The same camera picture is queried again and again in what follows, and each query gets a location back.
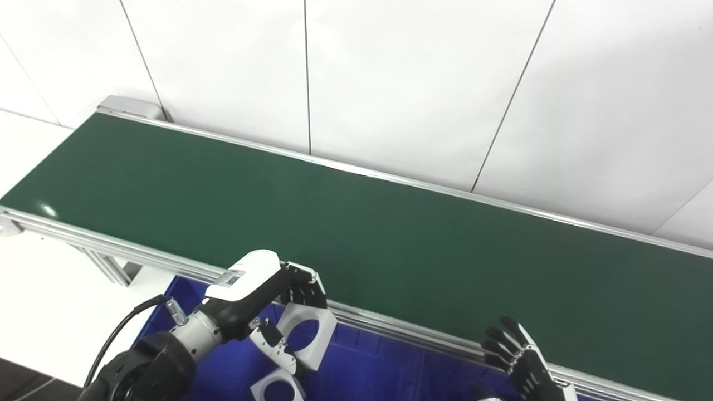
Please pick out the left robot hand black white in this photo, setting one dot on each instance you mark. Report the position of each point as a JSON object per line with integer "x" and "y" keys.
{"x": 245, "y": 278}

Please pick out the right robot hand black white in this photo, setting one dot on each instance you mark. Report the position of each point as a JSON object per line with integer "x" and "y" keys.
{"x": 529, "y": 373}

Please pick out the white square part with hole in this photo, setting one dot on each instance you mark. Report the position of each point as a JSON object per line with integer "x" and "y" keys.
{"x": 262, "y": 390}
{"x": 326, "y": 328}

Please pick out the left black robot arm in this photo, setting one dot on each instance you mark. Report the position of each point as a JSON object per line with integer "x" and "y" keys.
{"x": 150, "y": 367}

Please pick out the green conveyor belt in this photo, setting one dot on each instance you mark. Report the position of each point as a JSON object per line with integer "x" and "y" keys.
{"x": 390, "y": 245}
{"x": 167, "y": 262}

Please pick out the aluminium conveyor support leg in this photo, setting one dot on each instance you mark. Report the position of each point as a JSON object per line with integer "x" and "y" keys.
{"x": 111, "y": 270}

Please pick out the grey conveyor end cover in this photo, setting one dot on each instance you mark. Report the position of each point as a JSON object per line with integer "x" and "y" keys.
{"x": 128, "y": 106}

